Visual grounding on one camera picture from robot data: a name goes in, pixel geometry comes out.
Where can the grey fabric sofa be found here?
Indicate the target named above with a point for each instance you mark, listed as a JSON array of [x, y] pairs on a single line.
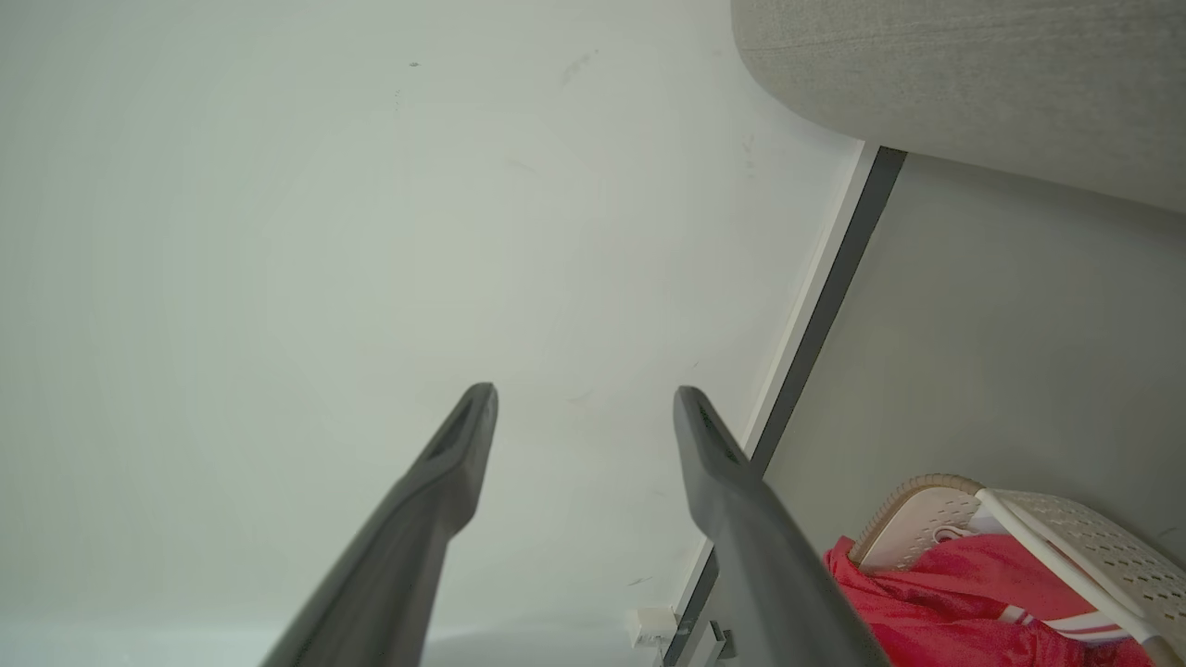
[[973, 83]]

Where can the white perforated laundry basket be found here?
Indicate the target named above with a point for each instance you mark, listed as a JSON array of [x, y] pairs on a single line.
[[1112, 547]]

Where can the white wall outlet box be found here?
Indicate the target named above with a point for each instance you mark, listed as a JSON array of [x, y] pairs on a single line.
[[653, 625]]

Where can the grey metal floor bracket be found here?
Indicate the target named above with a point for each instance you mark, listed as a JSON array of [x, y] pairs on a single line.
[[723, 641]]

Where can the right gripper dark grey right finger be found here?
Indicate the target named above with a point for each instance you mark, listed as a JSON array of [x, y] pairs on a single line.
[[760, 556]]

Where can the red garment with white stripes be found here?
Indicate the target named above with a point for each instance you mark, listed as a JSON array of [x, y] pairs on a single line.
[[936, 602]]

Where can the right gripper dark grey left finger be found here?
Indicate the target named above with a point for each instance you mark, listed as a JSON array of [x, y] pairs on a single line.
[[408, 537]]

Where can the white and black baseboard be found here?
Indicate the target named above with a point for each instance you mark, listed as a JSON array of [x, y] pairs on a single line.
[[834, 287]]

